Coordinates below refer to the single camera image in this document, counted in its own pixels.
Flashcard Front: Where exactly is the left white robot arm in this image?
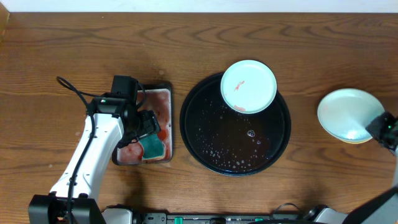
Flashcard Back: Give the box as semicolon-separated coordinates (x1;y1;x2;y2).
28;96;160;223

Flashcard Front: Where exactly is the light blue plate top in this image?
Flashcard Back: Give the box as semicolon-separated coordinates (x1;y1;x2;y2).
220;60;277;114

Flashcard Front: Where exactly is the round black serving tray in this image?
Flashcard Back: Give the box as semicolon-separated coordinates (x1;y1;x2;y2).
180;73;291;176

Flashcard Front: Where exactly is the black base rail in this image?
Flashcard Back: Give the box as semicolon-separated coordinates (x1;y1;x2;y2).
132;212;313;224

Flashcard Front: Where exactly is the light blue plate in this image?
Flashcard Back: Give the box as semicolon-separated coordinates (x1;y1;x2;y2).
317;88;385;141
220;60;277;114

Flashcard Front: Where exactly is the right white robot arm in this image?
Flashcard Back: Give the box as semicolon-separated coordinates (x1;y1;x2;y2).
343;112;397;224

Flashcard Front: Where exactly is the black rectangular soap tray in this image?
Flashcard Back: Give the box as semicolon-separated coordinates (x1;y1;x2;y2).
112;84;173;166

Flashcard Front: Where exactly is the green scrub sponge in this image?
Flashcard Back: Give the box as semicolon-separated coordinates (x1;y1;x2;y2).
139;134;165;161

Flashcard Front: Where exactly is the yellow plate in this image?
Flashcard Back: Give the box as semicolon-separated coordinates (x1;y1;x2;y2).
340;138;372;144

